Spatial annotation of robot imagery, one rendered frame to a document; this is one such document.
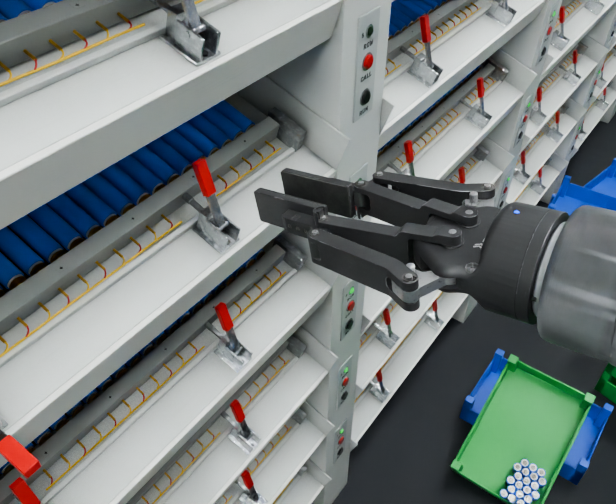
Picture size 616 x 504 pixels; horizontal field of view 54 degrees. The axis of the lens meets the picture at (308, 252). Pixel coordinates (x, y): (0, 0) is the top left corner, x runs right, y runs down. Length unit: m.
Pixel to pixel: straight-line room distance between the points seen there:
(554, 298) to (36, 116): 0.34
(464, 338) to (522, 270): 1.42
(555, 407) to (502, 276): 1.21
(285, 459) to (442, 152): 0.62
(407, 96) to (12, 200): 0.58
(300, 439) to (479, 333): 0.82
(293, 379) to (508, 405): 0.73
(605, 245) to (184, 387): 0.51
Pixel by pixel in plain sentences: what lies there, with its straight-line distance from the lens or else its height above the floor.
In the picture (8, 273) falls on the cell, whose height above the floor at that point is 0.99.
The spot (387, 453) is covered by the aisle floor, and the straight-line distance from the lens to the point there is 1.55.
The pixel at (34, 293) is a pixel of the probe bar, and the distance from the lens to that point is 0.55.
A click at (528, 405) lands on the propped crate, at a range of 1.58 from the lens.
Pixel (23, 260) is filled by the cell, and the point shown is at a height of 0.99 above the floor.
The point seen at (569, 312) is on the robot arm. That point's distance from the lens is 0.37.
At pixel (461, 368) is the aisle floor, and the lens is 1.73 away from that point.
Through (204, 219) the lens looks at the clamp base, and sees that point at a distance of 0.60.
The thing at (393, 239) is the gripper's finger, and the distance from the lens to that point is 0.43.
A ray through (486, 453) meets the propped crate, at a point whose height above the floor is 0.04.
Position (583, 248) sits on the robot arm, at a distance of 0.37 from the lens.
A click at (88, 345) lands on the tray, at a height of 0.94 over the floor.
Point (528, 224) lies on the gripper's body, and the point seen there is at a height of 1.11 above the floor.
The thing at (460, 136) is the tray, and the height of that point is 0.75.
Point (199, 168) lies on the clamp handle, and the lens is 0.57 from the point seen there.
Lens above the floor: 1.35
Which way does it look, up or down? 43 degrees down
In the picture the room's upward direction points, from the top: straight up
